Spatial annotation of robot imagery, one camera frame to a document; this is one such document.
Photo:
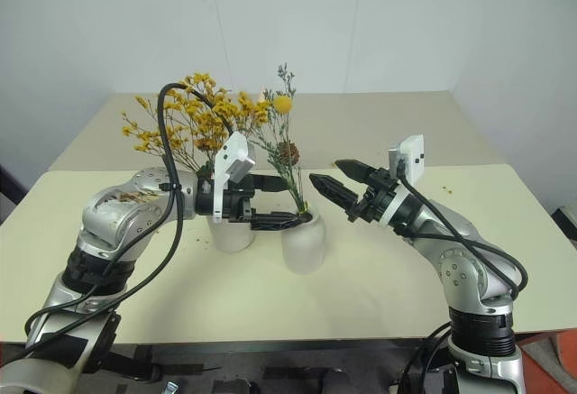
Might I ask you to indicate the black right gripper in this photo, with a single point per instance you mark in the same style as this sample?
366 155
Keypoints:
376 198

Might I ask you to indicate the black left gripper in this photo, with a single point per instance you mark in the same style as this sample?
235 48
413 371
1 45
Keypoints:
236 204

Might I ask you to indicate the bouquet with pinecone and ball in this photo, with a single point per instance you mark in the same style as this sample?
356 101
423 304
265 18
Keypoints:
283 104

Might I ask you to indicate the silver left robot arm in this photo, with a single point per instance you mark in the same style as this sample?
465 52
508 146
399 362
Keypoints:
135 218

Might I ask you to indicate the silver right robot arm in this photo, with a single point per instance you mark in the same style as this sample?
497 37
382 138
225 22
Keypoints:
464 268

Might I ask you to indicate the yellow dried flower bouquet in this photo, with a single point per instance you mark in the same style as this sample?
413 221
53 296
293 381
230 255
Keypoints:
203 110

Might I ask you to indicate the white cylindrical vase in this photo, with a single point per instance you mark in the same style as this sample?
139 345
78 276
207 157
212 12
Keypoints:
230 238

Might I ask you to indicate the white rounded vase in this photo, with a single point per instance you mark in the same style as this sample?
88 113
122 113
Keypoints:
304 250

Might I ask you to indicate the orange object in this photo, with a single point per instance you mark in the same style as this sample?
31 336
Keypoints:
547 362

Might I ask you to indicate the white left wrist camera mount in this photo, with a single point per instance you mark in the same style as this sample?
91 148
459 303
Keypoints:
232 155

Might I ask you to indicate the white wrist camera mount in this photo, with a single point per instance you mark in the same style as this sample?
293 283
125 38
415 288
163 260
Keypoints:
232 155
412 155

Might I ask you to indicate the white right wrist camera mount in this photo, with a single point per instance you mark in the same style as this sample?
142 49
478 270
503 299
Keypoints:
412 155

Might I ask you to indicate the black frame under table edge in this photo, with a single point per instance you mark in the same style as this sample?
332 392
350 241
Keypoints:
270 367

